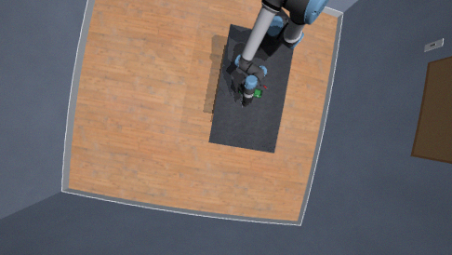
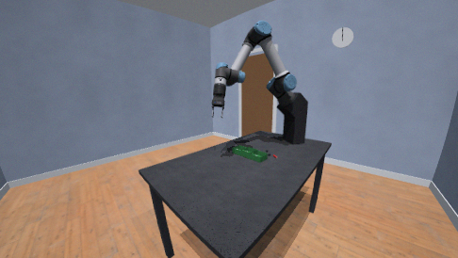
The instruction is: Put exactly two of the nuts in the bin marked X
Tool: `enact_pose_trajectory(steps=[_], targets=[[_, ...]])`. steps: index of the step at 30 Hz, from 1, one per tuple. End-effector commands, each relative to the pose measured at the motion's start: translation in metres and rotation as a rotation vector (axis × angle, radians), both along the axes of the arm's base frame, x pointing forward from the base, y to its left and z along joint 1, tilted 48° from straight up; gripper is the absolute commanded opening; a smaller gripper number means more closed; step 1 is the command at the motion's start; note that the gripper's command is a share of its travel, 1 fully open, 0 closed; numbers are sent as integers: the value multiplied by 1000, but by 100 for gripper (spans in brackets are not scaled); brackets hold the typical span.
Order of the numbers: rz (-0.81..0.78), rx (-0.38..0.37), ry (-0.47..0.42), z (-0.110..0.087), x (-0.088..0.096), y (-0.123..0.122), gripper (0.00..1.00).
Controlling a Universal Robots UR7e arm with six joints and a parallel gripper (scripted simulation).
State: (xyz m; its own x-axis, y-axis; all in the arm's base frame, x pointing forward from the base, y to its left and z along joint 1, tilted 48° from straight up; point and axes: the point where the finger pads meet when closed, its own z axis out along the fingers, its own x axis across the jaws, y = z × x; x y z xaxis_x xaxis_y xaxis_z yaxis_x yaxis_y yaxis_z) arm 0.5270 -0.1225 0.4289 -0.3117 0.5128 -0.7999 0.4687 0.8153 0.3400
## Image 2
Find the green three-compartment bin rack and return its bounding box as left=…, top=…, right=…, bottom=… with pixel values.
left=232, top=145, right=268, bottom=163

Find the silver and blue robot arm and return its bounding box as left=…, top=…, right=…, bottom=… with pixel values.
left=215, top=21, right=297, bottom=106

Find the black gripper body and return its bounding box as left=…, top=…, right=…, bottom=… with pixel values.
left=212, top=77, right=226, bottom=107

